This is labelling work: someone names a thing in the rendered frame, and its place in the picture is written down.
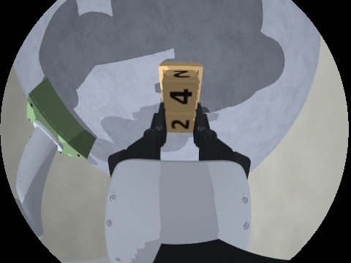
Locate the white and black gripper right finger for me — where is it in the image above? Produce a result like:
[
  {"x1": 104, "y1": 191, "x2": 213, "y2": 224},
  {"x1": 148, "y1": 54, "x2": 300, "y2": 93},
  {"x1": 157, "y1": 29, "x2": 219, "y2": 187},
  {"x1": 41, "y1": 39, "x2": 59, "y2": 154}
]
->
[{"x1": 193, "y1": 103, "x2": 251, "y2": 179}]

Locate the tan wooden number cube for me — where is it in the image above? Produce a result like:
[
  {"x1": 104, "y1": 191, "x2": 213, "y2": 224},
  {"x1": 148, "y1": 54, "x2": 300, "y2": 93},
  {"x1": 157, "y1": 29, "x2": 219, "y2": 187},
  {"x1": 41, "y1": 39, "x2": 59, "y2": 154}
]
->
[
  {"x1": 162, "y1": 69, "x2": 200, "y2": 110},
  {"x1": 165, "y1": 110, "x2": 196, "y2": 133}
]

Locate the tan wooden tray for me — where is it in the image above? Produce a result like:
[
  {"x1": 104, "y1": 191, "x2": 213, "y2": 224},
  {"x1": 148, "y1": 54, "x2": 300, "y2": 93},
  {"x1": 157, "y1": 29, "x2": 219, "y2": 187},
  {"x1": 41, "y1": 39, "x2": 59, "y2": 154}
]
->
[{"x1": 159, "y1": 62, "x2": 203, "y2": 93}]

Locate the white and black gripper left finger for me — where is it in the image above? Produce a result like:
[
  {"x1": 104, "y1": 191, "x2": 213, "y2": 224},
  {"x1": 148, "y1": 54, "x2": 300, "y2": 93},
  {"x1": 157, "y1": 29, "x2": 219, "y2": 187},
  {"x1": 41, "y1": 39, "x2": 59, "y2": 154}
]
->
[{"x1": 108, "y1": 102, "x2": 167, "y2": 178}]

